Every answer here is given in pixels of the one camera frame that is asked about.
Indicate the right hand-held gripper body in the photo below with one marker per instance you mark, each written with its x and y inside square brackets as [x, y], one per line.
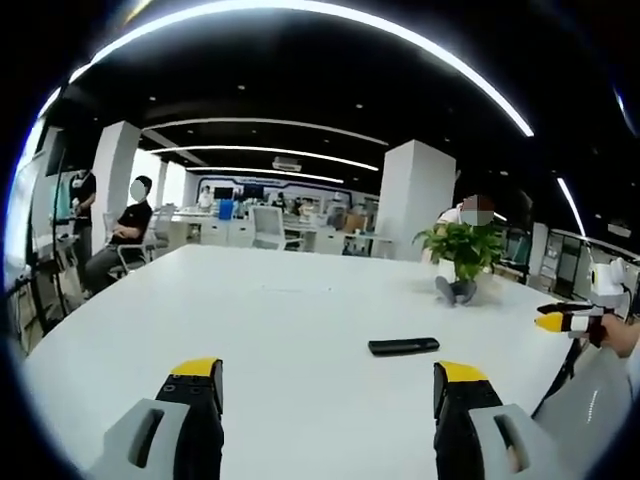
[611, 280]

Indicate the black remote control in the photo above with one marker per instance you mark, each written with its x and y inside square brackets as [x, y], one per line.
[404, 346]

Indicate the green potted plant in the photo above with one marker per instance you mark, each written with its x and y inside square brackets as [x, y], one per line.
[465, 245]

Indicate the black tripod stand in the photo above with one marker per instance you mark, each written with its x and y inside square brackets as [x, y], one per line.
[56, 240]

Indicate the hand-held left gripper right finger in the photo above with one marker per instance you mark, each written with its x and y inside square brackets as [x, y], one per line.
[462, 425]

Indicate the ceiling air conditioner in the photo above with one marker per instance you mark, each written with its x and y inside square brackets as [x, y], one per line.
[287, 164]

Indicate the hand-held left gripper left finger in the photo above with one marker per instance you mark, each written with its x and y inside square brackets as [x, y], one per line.
[187, 430]

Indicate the blue bin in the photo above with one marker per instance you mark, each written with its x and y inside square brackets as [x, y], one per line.
[226, 210]

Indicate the long ceiling light strip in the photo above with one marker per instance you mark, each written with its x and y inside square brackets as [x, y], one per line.
[450, 55]

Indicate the white office chair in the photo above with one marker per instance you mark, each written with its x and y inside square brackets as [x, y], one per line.
[270, 227]

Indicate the grey office chair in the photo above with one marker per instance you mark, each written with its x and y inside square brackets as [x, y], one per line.
[131, 257]

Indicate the person's right hand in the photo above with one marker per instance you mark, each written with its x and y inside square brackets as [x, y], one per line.
[622, 337]

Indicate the black wall screen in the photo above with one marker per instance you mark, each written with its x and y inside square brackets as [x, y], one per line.
[57, 152]

